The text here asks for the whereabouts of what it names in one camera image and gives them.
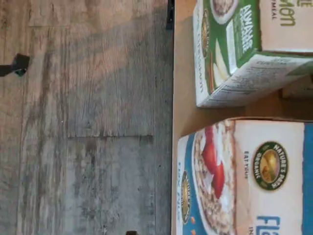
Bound blue and white oatmeal box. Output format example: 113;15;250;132
177;118;313;235

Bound wooden shelf board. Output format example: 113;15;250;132
172;0;313;235

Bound green oatmeal box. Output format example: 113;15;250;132
192;0;313;109
280;72;313;99

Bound black floor foot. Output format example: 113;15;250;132
0;54;31;78

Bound black metal shelf frame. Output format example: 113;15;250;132
165;0;175;30

